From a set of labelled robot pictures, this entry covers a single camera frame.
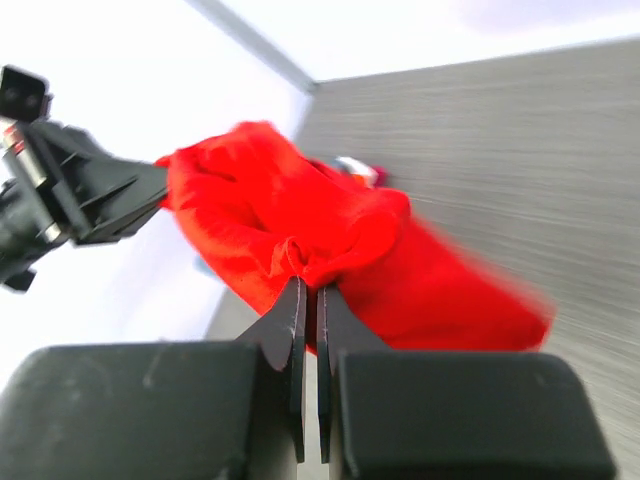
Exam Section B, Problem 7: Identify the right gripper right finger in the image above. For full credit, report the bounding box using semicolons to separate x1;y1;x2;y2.
317;287;618;480

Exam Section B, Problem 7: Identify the left aluminium frame post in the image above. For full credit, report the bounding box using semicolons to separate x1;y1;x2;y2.
187;0;318;94

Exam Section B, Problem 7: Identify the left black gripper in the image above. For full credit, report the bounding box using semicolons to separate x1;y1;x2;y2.
1;121;168;293

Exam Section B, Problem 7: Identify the red t shirt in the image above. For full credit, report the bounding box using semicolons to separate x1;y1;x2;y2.
159;122;553;351

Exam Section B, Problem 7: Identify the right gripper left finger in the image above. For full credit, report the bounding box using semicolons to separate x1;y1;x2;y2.
1;279;307;480

